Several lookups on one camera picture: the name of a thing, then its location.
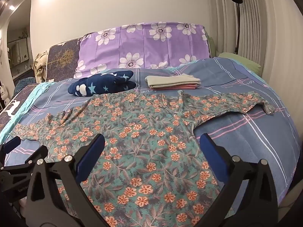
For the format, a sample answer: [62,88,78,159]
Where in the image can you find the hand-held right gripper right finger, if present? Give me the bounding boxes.
[199,133,279,221]

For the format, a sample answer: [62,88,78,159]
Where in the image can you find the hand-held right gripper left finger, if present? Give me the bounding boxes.
[26,134,106,221]

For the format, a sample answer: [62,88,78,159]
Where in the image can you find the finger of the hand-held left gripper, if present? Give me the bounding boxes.
[0,136,48,179]

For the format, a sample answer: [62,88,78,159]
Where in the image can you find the teal floral shirt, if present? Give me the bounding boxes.
[11,90,276,227]

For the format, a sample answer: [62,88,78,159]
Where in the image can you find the dark deer print cloth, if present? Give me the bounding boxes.
[0,84,36,130]

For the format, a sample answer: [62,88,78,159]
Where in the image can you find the blue plaid bed sheet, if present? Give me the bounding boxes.
[0,58,301,218]

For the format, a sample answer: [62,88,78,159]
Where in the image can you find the teal blanket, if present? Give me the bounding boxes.
[0,80,57,143]

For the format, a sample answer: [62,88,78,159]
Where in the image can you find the navy star print blanket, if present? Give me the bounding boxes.
[68,70,136,97]

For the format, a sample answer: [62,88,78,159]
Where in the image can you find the folded pink garment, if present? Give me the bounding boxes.
[151,85,199,91]

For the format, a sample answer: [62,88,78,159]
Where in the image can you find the folded mauve garment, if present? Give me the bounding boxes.
[156,83,201,88]

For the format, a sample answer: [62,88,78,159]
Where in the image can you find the beige clothing pile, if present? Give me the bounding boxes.
[33,51,49,83]

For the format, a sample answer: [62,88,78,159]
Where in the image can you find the folded beige garment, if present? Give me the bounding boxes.
[145,74,201,88]

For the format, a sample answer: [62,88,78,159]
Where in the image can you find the dark tree print cover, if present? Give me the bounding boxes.
[46,37,83,82]

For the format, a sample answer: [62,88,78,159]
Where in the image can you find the green pillow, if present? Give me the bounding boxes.
[217,52,262,71]

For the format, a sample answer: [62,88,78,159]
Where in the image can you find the purple floral pillow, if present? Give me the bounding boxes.
[73,22,211,78]

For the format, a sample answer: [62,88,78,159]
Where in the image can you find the white pleated curtain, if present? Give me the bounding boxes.
[208,0,284,81]

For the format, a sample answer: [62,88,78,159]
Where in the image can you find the black floor lamp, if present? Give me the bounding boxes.
[230,0,242,55]

